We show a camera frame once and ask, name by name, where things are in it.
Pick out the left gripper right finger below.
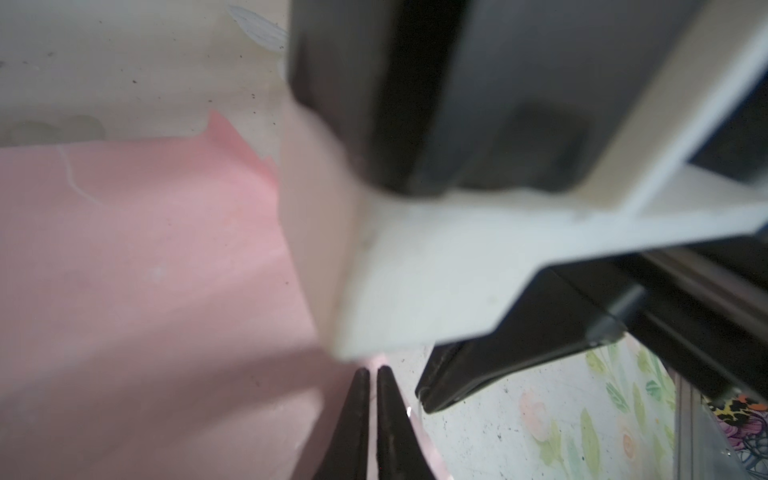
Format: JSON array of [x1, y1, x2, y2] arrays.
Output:
[[376, 366, 436, 480]]

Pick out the purple wrapping paper sheet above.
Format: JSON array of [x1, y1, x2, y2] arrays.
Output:
[[1, 112, 356, 479]]

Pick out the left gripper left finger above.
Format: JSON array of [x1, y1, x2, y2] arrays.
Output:
[[314, 367, 371, 480]]

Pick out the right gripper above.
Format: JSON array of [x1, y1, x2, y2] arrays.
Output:
[[279, 1, 767, 414]]

